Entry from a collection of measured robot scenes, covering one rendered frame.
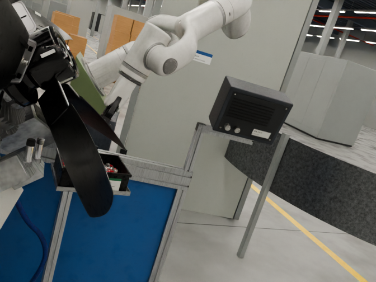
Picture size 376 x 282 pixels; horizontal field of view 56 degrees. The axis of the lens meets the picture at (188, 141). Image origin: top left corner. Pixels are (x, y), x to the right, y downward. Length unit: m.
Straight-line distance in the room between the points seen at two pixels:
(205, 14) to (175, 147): 1.90
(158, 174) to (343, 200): 1.33
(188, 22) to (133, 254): 0.96
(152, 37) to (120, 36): 8.07
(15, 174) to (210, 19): 0.68
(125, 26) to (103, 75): 7.52
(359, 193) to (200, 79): 1.38
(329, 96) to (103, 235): 9.42
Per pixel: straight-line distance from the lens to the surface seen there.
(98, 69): 1.60
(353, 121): 11.23
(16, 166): 0.86
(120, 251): 1.55
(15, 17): 0.67
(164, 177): 1.38
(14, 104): 0.83
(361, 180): 2.33
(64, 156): 0.82
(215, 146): 2.96
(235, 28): 1.32
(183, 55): 0.99
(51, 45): 0.78
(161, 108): 2.79
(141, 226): 1.49
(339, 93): 10.54
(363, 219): 2.38
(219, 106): 1.34
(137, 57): 1.02
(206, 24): 1.11
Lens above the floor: 1.31
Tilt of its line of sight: 14 degrees down
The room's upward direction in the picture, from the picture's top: 17 degrees clockwise
